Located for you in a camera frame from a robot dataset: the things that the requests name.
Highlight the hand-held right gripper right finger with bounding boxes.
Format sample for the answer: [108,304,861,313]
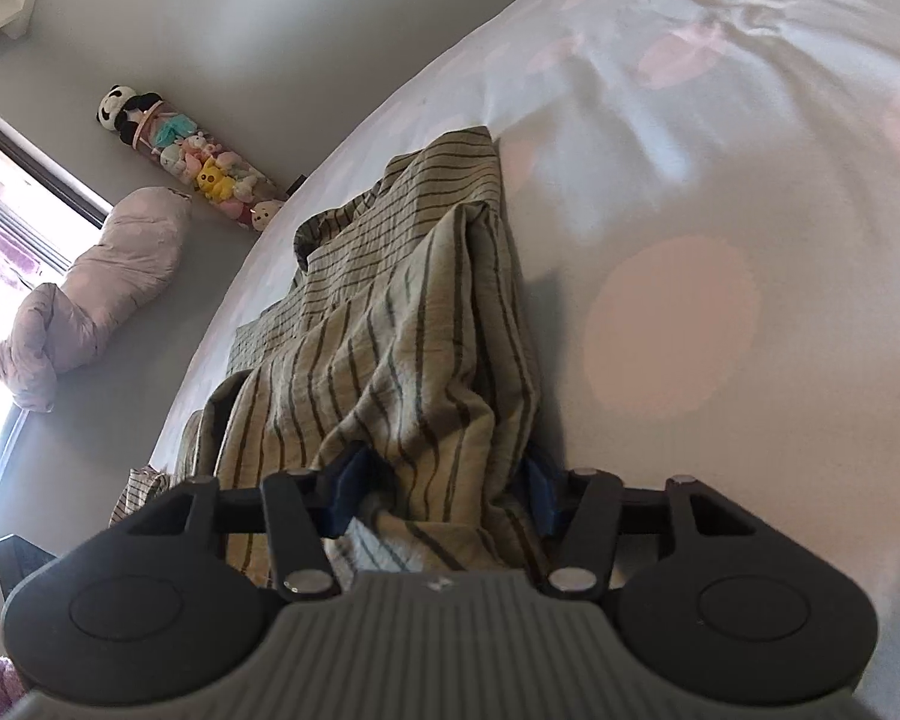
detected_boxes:
[525,454,766,602]

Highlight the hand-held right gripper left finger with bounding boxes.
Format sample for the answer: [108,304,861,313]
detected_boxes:
[124,450,376,602]

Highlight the beige striped shirt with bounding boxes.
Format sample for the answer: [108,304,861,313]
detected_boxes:
[187,125,571,590]

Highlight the beige striped shorts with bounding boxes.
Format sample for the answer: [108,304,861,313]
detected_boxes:
[109,465,172,526]

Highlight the pink rolled duvet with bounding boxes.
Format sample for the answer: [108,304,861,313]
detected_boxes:
[0,186,192,413]

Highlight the purple hanging cloth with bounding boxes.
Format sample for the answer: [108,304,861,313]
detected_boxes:
[0,210,42,278]

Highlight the window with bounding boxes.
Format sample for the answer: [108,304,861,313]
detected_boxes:
[0,101,113,511]

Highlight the clear tube of plush toys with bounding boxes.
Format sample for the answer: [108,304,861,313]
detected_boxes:
[131,101,290,230]

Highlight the polka dot bed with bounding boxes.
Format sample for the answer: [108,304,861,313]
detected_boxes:
[146,0,900,720]

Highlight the panda plush toy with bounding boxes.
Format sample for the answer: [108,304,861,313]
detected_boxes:
[95,85,166,147]

